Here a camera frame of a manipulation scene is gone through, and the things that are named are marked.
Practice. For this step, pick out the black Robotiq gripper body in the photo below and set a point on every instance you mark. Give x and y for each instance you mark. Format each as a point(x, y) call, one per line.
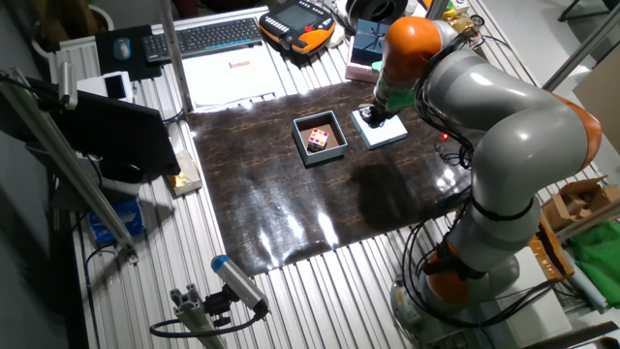
point(380, 116)

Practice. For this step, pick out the light blue box lid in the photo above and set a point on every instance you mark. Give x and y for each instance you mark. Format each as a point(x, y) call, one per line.
point(390, 136)

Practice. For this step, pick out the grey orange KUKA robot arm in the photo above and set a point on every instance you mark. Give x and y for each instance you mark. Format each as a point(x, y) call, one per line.
point(508, 131)

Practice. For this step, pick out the pink flat box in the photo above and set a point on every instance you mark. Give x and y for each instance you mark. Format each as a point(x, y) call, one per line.
point(358, 72)

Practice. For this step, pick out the dark blue ribboned gift box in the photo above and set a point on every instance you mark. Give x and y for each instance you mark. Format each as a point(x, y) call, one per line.
point(368, 43)

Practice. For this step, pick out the light blue open box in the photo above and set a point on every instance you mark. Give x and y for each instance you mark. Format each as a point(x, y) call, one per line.
point(301, 145)

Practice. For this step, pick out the small box with gold foil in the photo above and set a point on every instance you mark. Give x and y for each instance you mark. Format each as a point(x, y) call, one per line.
point(186, 177)

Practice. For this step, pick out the open brown cardboard box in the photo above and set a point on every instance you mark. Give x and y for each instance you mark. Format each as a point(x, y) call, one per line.
point(576, 201)

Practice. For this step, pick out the orange brown box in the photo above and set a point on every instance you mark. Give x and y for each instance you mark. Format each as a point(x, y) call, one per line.
point(547, 257)

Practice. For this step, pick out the white flat box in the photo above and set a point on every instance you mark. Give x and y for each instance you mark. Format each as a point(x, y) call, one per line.
point(537, 310)

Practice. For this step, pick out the white Rubik's cube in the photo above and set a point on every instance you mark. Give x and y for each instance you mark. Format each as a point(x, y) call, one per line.
point(318, 139)

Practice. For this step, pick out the white round object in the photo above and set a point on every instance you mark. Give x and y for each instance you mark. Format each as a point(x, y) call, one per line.
point(335, 38)

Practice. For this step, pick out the gold shiny trinkets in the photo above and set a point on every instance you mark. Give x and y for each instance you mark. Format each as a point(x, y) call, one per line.
point(460, 19)

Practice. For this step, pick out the orange black teach pendant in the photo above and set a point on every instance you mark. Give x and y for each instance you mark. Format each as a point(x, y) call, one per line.
point(295, 19)

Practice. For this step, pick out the dark marble pattern mat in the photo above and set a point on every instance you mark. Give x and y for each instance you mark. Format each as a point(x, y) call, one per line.
point(271, 194)

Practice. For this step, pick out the white paper sheets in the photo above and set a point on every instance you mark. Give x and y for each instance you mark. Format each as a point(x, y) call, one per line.
point(227, 82)

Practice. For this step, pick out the black computer keyboard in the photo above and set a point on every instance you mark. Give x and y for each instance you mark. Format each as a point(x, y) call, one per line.
point(203, 39)

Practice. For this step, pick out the slanted grey metal pole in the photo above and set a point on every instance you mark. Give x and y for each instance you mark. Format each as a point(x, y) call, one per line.
point(581, 48)

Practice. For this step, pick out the brown cardboard sheet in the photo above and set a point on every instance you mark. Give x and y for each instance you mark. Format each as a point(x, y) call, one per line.
point(600, 106)

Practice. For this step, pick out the black mouse pad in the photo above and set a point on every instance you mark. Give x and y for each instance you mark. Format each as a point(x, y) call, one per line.
point(145, 70)

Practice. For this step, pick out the green cloth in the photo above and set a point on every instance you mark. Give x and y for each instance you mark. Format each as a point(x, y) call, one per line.
point(598, 262)

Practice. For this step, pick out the black monitor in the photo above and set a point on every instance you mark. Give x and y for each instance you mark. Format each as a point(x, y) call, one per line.
point(116, 136)

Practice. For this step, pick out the grey computer mouse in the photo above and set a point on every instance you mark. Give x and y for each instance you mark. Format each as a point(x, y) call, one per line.
point(122, 48)

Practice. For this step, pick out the pale blue roll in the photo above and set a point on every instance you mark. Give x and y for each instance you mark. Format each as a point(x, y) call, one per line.
point(586, 288)

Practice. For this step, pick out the short aluminium profile piece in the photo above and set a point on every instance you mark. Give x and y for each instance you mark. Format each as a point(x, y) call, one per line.
point(194, 315)

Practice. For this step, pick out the blue tissue pack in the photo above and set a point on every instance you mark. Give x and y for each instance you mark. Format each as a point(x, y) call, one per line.
point(116, 223)

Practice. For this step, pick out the white device with black screen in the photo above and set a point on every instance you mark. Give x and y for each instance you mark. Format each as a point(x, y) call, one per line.
point(97, 87)

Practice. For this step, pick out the white round bucket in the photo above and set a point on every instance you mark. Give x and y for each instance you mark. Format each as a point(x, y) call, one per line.
point(104, 13)

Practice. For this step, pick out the long slanted aluminium bar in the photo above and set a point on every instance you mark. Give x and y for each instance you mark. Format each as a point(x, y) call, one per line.
point(63, 160)

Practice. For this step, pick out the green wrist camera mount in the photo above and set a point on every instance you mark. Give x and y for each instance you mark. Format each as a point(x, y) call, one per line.
point(402, 101)

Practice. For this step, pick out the upright aluminium post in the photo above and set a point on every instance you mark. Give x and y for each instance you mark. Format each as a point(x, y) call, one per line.
point(174, 58)

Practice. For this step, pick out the silver camera with blue cap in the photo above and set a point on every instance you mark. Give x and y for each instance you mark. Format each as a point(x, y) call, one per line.
point(237, 281)

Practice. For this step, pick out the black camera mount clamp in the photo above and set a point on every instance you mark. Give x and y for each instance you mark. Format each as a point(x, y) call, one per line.
point(218, 305)

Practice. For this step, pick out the silver cylindrical camera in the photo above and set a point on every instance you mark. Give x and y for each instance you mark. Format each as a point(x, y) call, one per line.
point(68, 85)

